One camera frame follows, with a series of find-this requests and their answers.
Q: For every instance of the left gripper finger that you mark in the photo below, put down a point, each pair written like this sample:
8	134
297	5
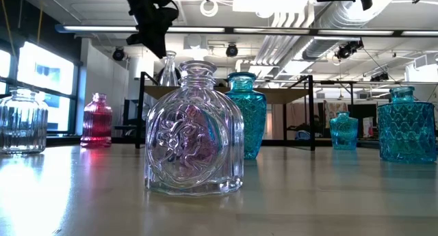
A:
154	37

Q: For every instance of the clear conical glass vase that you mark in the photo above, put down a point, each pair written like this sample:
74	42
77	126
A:
169	73

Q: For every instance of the pink ribbed glass vase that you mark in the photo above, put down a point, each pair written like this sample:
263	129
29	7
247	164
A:
97	97

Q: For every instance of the tall blue embossed glass vase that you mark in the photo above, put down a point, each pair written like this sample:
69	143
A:
251	119

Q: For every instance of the small blue glass vase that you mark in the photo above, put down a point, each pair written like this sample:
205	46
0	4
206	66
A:
344	131

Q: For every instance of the wide blue zigzag glass vase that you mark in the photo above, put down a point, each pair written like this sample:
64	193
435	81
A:
407	130

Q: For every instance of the clear ribbed glass jar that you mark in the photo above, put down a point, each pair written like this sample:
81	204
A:
22	123

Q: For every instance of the black round ceiling spotlight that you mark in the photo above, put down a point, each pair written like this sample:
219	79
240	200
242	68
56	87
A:
118	54
231	50

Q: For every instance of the linear ceiling light bar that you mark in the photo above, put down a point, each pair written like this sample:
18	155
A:
102	28

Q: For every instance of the black track spotlight cluster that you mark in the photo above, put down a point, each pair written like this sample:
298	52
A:
349	48

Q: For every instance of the white ceiling conduit bundle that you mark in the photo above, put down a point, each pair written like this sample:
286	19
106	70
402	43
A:
284	41

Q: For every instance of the window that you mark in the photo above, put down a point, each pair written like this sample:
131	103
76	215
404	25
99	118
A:
44	72

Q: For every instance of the clear embossed glass bottle vase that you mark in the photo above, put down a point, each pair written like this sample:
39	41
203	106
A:
171	167

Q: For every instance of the silver ventilation duct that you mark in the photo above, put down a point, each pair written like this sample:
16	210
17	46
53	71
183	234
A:
342	24

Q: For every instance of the wooden shelf black metal frame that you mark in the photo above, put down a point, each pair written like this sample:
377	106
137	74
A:
284	96

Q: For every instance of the black aluminium cross rail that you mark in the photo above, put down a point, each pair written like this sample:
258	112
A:
65	141

